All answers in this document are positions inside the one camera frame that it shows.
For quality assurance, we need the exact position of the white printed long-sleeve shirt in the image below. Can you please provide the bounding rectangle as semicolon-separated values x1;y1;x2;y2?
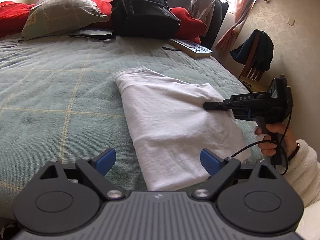
114;67;250;191

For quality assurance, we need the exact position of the clothes rack with garments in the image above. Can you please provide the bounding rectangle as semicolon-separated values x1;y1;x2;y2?
139;0;232;49

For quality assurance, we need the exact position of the right hand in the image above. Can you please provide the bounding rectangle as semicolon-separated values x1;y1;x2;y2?
253;122;299;161

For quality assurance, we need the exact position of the wooden chair with dark garment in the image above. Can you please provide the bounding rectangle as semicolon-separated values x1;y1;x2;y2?
229;29;274;92

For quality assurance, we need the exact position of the paperback book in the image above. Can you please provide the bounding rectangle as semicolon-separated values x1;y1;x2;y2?
168;39;213;58

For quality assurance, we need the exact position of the green plaid bed blanket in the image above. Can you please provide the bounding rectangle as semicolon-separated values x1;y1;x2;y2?
0;32;266;221

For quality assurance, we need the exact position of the right orange curtain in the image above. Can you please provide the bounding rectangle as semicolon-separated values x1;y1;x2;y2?
215;0;255;55

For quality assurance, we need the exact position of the black backpack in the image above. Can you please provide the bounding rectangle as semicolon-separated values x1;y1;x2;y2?
70;0;180;40

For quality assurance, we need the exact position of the grey green pillow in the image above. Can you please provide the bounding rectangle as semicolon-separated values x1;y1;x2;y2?
19;0;109;41

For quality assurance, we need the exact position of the red quilt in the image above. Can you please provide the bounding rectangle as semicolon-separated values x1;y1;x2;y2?
1;0;207;44

